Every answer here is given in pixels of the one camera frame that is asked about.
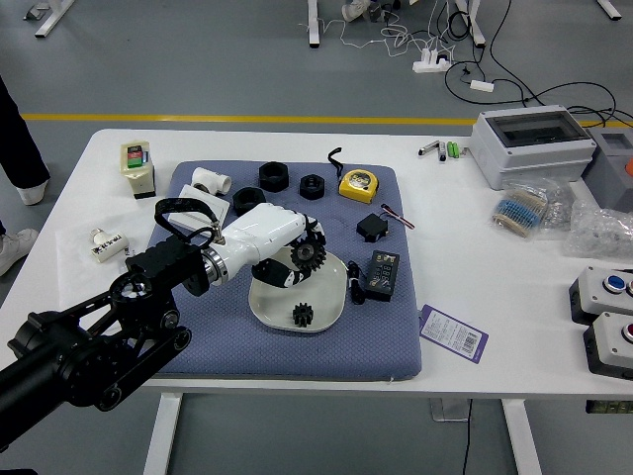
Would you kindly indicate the grey box with orange button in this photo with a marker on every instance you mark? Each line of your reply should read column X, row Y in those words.
column 610, row 178

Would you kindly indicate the black digital display meter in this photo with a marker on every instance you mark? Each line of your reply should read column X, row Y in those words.
column 382, row 274

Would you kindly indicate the blue-grey quilted cushion mat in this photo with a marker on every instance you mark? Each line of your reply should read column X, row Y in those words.
column 247, row 351

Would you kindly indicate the clear bag of small components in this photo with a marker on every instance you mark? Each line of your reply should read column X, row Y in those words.
column 561, row 208

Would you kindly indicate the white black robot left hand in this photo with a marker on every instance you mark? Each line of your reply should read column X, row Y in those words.
column 262, row 230

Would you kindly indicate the purple label tag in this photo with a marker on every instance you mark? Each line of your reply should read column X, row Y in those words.
column 454, row 334

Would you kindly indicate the black marker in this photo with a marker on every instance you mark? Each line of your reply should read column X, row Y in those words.
column 441, row 152

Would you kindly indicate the large black gear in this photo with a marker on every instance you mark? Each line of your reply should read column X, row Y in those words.
column 307, row 255

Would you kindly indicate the small black hex nut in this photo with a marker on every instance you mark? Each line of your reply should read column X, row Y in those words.
column 312, row 187

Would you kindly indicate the white background table leg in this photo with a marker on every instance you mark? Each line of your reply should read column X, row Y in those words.
column 312, row 22
column 476, row 25
column 609, row 10
column 52, row 17

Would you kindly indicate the white power strip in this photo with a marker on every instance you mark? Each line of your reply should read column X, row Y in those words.
column 427, row 66

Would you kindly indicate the plain white pipe tee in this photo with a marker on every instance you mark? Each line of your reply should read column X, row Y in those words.
column 212, row 180

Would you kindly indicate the grey metal bracket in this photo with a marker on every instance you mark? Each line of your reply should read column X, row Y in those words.
column 35, row 11

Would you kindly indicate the button box with red button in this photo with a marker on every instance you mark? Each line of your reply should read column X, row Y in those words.
column 610, row 346

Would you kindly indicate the white square plate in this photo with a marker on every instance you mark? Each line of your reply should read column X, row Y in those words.
column 326, row 297

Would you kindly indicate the person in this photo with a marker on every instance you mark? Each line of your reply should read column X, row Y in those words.
column 20, row 148

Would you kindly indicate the metal under-table bracket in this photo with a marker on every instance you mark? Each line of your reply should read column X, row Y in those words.
column 447, row 409

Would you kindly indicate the cream switch box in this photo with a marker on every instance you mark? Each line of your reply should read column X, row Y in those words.
column 141, row 178

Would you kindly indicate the clear printed plastic bag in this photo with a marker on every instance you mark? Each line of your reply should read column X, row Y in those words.
column 74, row 277

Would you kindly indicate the small black gear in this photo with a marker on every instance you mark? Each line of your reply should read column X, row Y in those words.
column 303, row 315

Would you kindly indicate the bag of blue resistors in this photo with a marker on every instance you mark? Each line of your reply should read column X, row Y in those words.
column 516, row 213

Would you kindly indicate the white sneaker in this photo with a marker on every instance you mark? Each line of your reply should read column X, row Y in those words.
column 352, row 11

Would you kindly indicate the white power adapter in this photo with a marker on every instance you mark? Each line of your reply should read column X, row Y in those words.
column 481, row 85

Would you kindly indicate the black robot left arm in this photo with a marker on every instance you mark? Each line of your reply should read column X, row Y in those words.
column 99, row 346

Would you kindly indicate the green battery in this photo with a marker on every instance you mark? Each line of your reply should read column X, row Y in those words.
column 456, row 150
column 450, row 149

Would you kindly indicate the large black hex nut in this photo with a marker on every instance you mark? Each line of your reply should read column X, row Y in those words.
column 273, row 176
column 247, row 198

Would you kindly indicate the bubble wrap bag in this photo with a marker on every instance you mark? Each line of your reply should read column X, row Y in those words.
column 601, row 232

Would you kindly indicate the dark under-table control box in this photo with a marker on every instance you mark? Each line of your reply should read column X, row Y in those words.
column 608, row 407

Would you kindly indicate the white wall switch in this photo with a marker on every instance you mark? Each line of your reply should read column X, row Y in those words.
column 190, row 191

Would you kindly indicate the button box with blue button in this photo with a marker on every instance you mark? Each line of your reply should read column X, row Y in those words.
column 596, row 297

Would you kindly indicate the black servo motor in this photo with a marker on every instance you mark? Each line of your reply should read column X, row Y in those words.
column 372, row 227

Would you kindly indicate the grey distribution enclosure box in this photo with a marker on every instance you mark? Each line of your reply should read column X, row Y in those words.
column 531, row 158

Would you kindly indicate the yellow tape measure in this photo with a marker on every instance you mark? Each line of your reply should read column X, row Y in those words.
column 358, row 185

